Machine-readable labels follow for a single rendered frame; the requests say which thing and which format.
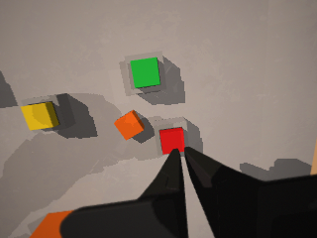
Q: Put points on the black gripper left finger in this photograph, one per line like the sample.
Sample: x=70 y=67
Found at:
x=160 y=212

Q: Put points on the red button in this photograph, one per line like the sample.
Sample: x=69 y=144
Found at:
x=171 y=134

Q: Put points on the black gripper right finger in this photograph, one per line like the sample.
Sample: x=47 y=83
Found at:
x=239 y=206

